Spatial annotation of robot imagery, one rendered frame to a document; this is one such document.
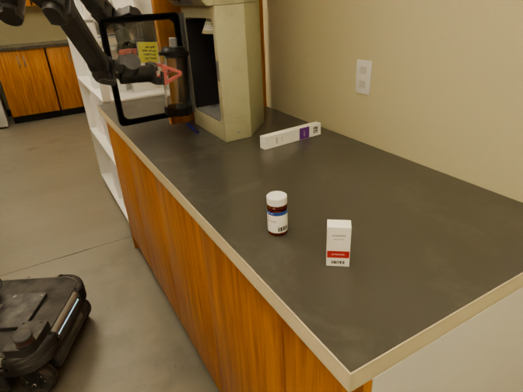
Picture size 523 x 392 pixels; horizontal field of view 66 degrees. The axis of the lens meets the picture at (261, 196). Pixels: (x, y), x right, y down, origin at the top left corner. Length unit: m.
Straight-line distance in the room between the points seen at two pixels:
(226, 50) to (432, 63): 0.67
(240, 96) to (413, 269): 0.94
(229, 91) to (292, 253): 0.80
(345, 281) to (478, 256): 0.29
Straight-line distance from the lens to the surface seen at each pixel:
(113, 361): 2.05
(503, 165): 1.23
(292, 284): 0.78
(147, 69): 1.51
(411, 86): 1.37
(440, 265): 0.88
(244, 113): 1.55
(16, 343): 1.84
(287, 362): 0.92
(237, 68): 1.51
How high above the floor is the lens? 1.44
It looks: 27 degrees down
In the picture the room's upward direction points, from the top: 3 degrees counter-clockwise
